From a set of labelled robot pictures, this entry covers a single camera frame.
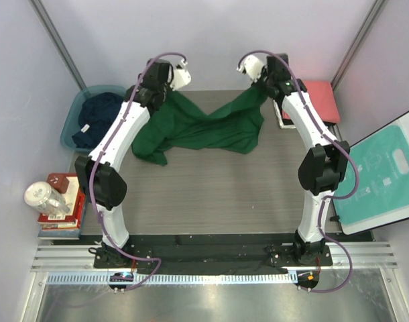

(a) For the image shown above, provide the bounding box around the green t shirt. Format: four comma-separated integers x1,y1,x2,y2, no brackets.
131,87,267,166

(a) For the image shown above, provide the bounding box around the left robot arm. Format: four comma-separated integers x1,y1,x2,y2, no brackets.
74,55,191,268

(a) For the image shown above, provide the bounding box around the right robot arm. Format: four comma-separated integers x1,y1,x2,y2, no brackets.
247,56,350,265

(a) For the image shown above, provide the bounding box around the stack of red books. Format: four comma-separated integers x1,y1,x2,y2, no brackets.
38,173,86,240

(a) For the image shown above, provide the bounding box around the folded red t shirt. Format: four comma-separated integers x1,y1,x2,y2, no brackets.
274,80,341,129

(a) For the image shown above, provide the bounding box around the blue plastic basket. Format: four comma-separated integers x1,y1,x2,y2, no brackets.
60,85,126,154

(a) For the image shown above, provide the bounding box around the navy blue t shirt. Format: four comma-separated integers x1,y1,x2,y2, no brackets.
72,92,123,149

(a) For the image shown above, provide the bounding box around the small dark red box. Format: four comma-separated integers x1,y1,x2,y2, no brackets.
46,172,69,194

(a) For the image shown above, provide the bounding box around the teal folding board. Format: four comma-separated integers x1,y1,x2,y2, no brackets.
334,112,409,235

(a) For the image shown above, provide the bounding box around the clear plastic jar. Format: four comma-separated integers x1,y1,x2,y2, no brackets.
24,181,70,215

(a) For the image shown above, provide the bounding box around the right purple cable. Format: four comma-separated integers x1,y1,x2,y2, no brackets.
237,50,361,292

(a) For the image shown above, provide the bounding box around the purple cable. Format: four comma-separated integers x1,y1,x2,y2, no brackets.
86,52,188,292
237,50,361,292

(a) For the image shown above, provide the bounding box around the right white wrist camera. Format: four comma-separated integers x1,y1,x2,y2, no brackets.
237,54,266,83

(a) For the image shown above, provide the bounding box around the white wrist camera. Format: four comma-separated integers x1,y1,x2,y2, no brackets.
237,54,266,83
170,59,191,91

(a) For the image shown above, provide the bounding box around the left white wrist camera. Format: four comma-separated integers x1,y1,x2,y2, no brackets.
170,59,191,91

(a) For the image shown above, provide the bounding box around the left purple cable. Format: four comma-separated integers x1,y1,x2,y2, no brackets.
86,52,188,292

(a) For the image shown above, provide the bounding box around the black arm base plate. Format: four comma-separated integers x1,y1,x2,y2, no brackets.
99,233,333,267

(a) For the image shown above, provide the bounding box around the aluminium rail frame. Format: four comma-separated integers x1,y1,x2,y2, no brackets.
30,242,398,272

